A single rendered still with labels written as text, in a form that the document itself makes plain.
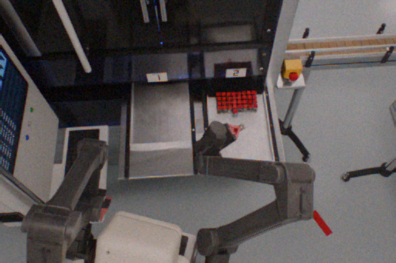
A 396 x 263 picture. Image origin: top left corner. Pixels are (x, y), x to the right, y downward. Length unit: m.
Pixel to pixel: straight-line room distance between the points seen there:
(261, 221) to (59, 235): 0.46
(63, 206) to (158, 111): 0.95
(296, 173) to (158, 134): 0.95
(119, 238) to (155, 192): 1.50
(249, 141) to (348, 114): 1.34
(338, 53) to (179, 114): 0.80
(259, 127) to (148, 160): 0.50
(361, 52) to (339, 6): 1.54
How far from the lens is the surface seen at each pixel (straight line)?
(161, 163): 1.72
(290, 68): 1.80
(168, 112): 1.83
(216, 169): 1.20
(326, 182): 2.72
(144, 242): 1.12
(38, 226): 0.94
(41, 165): 1.78
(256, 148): 1.75
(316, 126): 2.87
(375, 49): 2.10
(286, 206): 0.93
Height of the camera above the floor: 2.47
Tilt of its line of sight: 61 degrees down
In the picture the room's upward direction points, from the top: 3 degrees counter-clockwise
